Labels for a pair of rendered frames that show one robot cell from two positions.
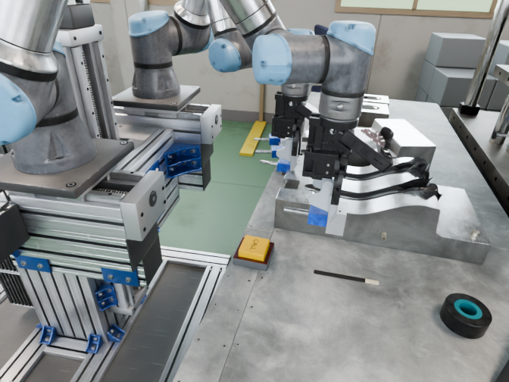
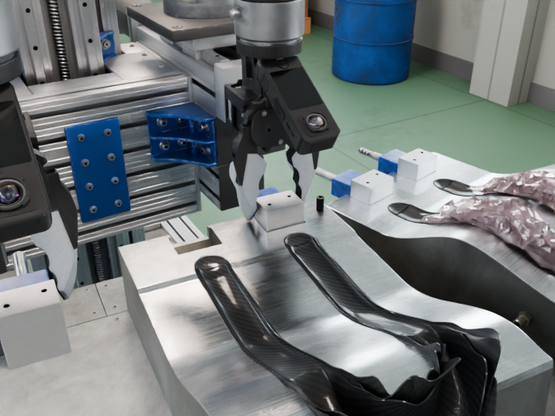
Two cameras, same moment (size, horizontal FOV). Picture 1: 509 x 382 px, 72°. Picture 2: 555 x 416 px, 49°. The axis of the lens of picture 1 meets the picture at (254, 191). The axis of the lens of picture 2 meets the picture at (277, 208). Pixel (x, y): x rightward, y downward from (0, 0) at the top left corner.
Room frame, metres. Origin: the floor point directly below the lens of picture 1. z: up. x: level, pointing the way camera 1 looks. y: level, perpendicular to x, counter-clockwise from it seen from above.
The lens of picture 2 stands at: (0.51, -0.61, 1.27)
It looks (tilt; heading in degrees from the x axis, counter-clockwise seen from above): 30 degrees down; 50
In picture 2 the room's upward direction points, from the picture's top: straight up
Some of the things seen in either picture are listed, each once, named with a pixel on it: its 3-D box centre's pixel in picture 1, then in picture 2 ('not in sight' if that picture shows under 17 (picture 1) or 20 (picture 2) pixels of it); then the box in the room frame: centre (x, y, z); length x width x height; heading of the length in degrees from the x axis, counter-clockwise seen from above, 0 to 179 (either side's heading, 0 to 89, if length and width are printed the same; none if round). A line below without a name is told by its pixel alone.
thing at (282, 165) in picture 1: (281, 164); (263, 202); (0.93, -0.08, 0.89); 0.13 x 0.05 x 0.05; 76
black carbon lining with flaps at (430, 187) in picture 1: (373, 176); (330, 314); (0.82, -0.31, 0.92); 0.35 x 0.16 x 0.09; 76
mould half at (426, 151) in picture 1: (347, 145); (542, 242); (1.17, -0.33, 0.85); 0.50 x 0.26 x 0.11; 93
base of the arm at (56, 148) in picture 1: (50, 133); not in sight; (0.64, 0.40, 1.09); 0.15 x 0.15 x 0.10
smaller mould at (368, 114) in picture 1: (364, 114); not in sight; (1.59, -0.50, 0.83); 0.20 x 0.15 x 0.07; 76
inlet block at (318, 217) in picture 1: (313, 214); (26, 292); (0.62, -0.13, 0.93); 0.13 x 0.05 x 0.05; 76
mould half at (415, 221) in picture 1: (376, 195); (327, 370); (0.81, -0.33, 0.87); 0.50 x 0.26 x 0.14; 76
